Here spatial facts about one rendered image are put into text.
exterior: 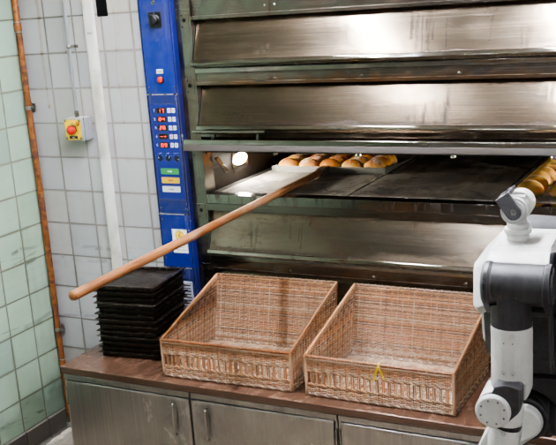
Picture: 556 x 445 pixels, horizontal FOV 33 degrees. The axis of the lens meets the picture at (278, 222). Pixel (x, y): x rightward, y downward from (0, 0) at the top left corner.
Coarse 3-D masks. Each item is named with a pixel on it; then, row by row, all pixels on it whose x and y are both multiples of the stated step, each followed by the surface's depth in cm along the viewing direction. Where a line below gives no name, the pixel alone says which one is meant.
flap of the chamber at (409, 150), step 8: (280, 152) 358; (288, 152) 356; (296, 152) 355; (304, 152) 353; (312, 152) 351; (320, 152) 350; (328, 152) 348; (336, 152) 347; (344, 152) 345; (352, 152) 344; (360, 152) 343; (368, 152) 341; (376, 152) 340; (384, 152) 338; (392, 152) 337; (400, 152) 336; (408, 152) 334; (416, 152) 333; (424, 152) 332; (432, 152) 330; (440, 152) 329; (448, 152) 328; (456, 152) 326; (464, 152) 325; (472, 152) 324; (480, 152) 322; (488, 152) 321; (496, 152) 320; (504, 152) 319; (512, 152) 318; (520, 152) 316; (528, 152) 315; (536, 152) 314; (544, 152) 313; (552, 152) 312
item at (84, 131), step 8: (64, 120) 410; (72, 120) 409; (80, 120) 407; (88, 120) 411; (64, 128) 412; (80, 128) 408; (88, 128) 411; (72, 136) 411; (80, 136) 409; (88, 136) 412
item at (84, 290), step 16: (304, 176) 402; (272, 192) 374; (240, 208) 351; (208, 224) 331; (176, 240) 313; (192, 240) 321; (144, 256) 297; (160, 256) 303; (112, 272) 282; (128, 272) 288; (80, 288) 269; (96, 288) 274
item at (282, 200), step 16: (224, 192) 395; (240, 192) 393; (256, 192) 390; (336, 208) 369; (352, 208) 366; (368, 208) 363; (384, 208) 360; (400, 208) 357; (416, 208) 354; (432, 208) 351; (448, 208) 348; (464, 208) 346; (480, 208) 343; (496, 208) 340; (544, 208) 332
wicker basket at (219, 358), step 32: (224, 288) 395; (256, 288) 389; (288, 288) 383; (320, 288) 377; (192, 320) 381; (224, 320) 395; (256, 320) 389; (288, 320) 382; (320, 320) 361; (192, 352) 355; (224, 352) 349; (256, 352) 342; (288, 352) 337; (256, 384) 346; (288, 384) 340
